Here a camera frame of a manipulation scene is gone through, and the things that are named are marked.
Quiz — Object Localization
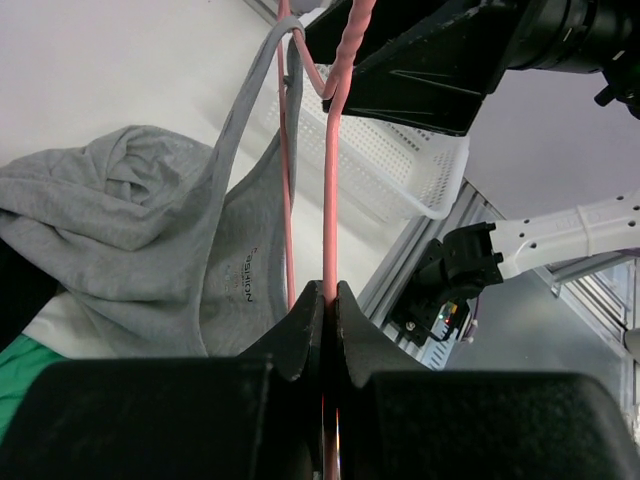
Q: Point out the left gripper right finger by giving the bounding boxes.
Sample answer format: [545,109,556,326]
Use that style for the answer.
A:
[336,281,428,388]

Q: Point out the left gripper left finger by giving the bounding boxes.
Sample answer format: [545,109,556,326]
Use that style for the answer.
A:
[238,280,324,383]

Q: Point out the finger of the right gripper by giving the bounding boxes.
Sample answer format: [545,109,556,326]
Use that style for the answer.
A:
[305,1,380,64]
[344,9,519,136]

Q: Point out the pink hanger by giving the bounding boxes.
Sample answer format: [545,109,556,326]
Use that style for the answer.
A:
[276,1,376,479]

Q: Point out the grey tank top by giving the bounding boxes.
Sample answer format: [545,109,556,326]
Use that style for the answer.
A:
[1,17,299,357]

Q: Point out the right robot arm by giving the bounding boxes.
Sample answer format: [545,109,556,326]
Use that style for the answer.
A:
[344,1,639,345]

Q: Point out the white tank top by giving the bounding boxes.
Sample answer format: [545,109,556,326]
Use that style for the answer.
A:
[23,293,162,360]

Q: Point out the green tank top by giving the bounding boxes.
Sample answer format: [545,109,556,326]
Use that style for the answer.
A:
[0,335,66,437]

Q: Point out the black tank top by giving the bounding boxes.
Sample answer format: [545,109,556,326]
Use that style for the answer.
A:
[0,240,59,351]

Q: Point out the white plastic basket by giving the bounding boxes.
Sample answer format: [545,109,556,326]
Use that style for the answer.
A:
[254,60,470,223]

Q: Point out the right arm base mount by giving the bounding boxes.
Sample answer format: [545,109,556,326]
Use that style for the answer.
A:
[386,239,479,347]

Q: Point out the white slotted cable duct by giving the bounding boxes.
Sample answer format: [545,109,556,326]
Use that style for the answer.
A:
[410,319,478,371]

